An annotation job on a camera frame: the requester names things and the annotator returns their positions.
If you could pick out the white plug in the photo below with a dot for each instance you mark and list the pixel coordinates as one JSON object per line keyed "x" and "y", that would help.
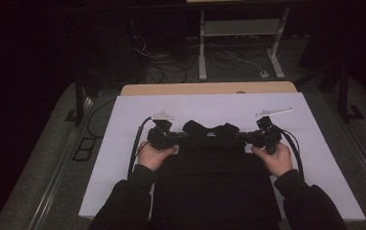
{"x": 264, "y": 74}

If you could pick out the round table grommet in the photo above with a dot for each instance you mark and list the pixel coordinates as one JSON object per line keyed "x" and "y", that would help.
{"x": 240, "y": 92}

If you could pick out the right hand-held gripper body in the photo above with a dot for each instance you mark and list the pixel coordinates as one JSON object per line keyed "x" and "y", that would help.
{"x": 269, "y": 137}

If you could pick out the person's right hand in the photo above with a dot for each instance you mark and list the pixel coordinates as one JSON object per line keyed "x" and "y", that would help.
{"x": 280, "y": 163}

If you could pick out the white metal stand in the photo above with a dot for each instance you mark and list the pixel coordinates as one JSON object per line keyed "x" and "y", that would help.
{"x": 241, "y": 27}

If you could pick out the black metal stand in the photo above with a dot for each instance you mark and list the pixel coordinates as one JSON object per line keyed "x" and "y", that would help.
{"x": 79, "y": 96}
{"x": 344, "y": 92}

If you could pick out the metal floor rail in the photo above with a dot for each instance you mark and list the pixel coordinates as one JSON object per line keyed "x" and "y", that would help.
{"x": 59, "y": 172}
{"x": 363, "y": 159}

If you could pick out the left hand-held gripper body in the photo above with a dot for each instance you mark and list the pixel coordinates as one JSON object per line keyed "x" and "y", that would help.
{"x": 160, "y": 139}

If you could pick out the black floor socket box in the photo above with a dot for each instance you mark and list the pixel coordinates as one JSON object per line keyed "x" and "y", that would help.
{"x": 75, "y": 157}

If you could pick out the black tank top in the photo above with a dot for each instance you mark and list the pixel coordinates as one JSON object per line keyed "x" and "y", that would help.
{"x": 213, "y": 179}

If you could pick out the person's left hand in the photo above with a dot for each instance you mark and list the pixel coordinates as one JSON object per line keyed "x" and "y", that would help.
{"x": 152, "y": 158}

